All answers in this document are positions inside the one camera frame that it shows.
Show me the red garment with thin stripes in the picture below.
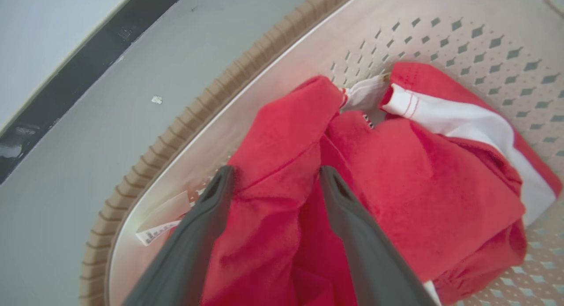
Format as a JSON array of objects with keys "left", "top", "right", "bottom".
[{"left": 200, "top": 75, "right": 528, "bottom": 306}]

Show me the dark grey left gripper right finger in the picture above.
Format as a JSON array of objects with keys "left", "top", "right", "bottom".
[{"left": 320, "top": 166, "right": 437, "bottom": 306}]

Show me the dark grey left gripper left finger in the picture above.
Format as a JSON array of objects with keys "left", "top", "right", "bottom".
[{"left": 123, "top": 166, "right": 235, "bottom": 306}]

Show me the cream perforated basket, tan rim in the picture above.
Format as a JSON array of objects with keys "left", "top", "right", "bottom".
[{"left": 79, "top": 0, "right": 564, "bottom": 306}]

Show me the black baseboard strip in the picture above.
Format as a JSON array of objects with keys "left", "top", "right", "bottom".
[{"left": 0, "top": 0, "right": 190, "bottom": 185}]

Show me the red garment with wide white band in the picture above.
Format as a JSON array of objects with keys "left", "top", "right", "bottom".
[{"left": 380, "top": 61, "right": 563, "bottom": 227}]

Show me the white paper label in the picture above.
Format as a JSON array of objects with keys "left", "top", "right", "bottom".
[{"left": 135, "top": 190, "right": 194, "bottom": 246}]

